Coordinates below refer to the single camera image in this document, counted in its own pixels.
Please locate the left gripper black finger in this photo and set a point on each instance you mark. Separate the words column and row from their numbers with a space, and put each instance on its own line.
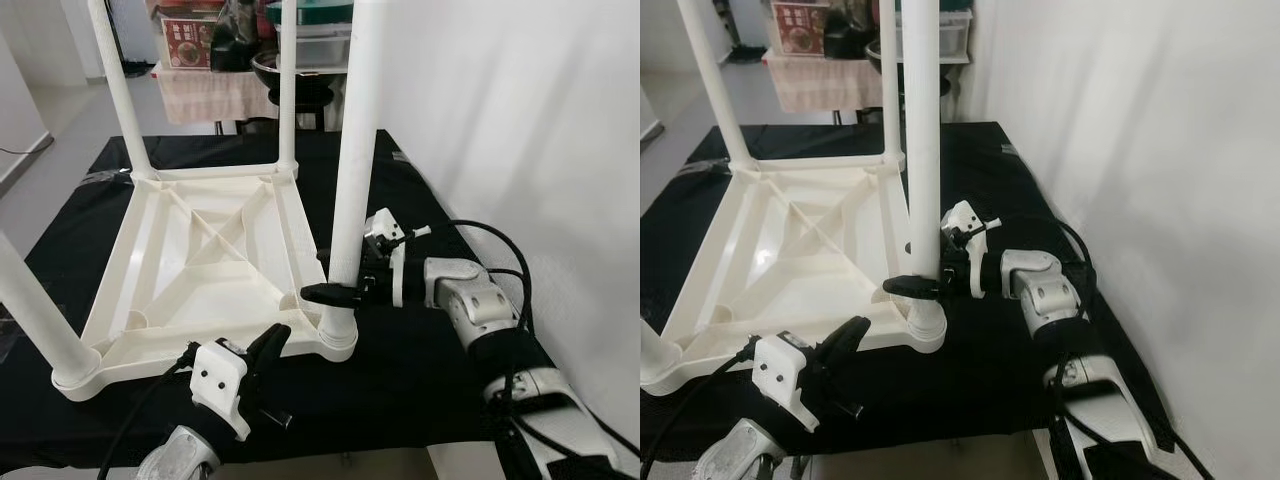
column 272, row 340
column 845, row 338

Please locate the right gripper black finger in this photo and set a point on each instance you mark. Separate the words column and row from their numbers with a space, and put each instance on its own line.
column 328, row 294
column 910, row 286

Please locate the white plastic table top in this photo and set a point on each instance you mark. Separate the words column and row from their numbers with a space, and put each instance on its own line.
column 790, row 260
column 200, row 260

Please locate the black table cloth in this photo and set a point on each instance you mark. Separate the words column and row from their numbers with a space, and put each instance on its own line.
column 420, row 400
column 1000, row 400

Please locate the black round stool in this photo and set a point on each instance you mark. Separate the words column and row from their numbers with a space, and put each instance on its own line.
column 305, row 105

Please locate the clear plastic bag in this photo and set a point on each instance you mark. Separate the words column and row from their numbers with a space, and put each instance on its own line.
column 705, row 170
column 108, row 178

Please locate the beige cloth covered table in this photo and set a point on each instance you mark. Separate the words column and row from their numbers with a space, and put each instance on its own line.
column 210, row 98
column 820, row 85

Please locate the black wok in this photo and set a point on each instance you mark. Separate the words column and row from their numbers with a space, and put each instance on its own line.
column 873, row 55
column 270, row 68

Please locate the clear plastic storage container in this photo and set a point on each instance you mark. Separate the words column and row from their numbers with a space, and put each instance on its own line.
column 320, row 45
column 956, row 32

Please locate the red patterned box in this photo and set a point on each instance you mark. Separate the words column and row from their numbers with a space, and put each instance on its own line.
column 800, row 30
column 188, row 42

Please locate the dark green lid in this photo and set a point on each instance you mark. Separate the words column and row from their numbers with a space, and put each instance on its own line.
column 320, row 12

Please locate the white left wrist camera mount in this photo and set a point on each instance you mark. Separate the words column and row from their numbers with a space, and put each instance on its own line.
column 782, row 368
column 218, row 375

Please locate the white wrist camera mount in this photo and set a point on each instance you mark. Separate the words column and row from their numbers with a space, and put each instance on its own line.
column 382, row 225
column 965, row 218
column 218, row 375
column 782, row 368

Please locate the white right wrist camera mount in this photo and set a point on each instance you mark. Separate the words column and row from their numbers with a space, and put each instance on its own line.
column 382, row 225
column 965, row 218

